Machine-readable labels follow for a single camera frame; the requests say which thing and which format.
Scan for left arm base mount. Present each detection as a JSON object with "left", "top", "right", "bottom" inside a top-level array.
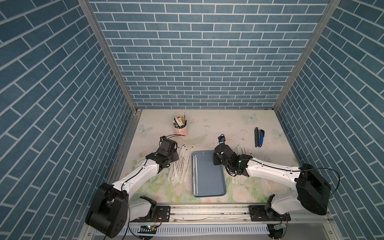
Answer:
[{"left": 130, "top": 206, "right": 171, "bottom": 224}]

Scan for pink pen cup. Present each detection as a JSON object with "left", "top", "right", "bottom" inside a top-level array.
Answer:
[{"left": 174, "top": 125, "right": 188, "bottom": 137}]

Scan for aluminium front rail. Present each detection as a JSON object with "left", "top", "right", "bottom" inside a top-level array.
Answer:
[{"left": 86, "top": 203, "right": 334, "bottom": 225}]

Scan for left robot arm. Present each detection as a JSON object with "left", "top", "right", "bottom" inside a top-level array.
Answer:
[{"left": 85, "top": 137, "right": 179, "bottom": 239}]

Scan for pile wrapped straws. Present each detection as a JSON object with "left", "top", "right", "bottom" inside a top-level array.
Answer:
[
  {"left": 232, "top": 139, "right": 248, "bottom": 185},
  {"left": 168, "top": 144, "right": 192, "bottom": 185}
]

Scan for white slotted cable duct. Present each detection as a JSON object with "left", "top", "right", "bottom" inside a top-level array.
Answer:
[{"left": 128, "top": 224, "right": 270, "bottom": 237}]

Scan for right pile wrapped straws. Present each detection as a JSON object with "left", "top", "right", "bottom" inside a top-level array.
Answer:
[{"left": 232, "top": 139, "right": 248, "bottom": 185}]

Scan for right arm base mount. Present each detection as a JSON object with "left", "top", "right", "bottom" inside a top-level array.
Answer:
[{"left": 248, "top": 205, "right": 291, "bottom": 222}]

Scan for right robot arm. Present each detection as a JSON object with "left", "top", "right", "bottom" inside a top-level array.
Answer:
[{"left": 214, "top": 143, "right": 331, "bottom": 216}]

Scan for left pile wrapped straws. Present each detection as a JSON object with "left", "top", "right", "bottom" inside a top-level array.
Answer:
[{"left": 168, "top": 144, "right": 192, "bottom": 185}]

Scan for blue plastic storage tray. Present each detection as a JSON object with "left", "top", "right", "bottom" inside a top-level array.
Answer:
[{"left": 191, "top": 151, "right": 227, "bottom": 198}]

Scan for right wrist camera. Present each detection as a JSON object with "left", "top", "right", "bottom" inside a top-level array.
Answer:
[{"left": 218, "top": 134, "right": 226, "bottom": 145}]

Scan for black and blue stapler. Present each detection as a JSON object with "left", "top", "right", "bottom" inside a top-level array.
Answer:
[{"left": 254, "top": 127, "right": 265, "bottom": 148}]

